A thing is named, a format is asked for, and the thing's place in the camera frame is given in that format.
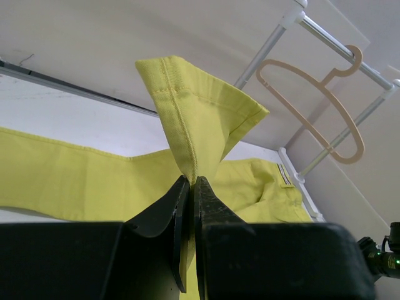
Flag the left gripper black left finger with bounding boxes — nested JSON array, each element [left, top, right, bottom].
[[1, 176, 189, 299]]

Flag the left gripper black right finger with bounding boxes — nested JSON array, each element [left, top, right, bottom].
[[194, 176, 376, 299]]

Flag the yellow-green trousers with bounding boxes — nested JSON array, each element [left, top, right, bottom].
[[0, 55, 315, 300]]

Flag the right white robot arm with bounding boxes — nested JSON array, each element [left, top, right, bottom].
[[357, 222, 400, 281]]

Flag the wooden clothes hanger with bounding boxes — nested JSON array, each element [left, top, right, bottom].
[[256, 45, 365, 164]]

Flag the white clothes rack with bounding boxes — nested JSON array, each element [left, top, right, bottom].
[[234, 1, 399, 222]]

